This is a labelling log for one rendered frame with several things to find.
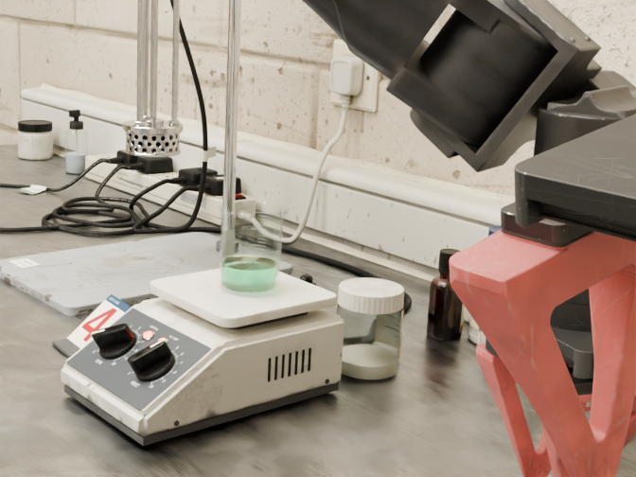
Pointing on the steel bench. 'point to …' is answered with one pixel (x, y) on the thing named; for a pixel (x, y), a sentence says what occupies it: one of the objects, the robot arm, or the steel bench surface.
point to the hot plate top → (237, 308)
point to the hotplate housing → (225, 373)
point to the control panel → (99, 368)
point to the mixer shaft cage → (170, 146)
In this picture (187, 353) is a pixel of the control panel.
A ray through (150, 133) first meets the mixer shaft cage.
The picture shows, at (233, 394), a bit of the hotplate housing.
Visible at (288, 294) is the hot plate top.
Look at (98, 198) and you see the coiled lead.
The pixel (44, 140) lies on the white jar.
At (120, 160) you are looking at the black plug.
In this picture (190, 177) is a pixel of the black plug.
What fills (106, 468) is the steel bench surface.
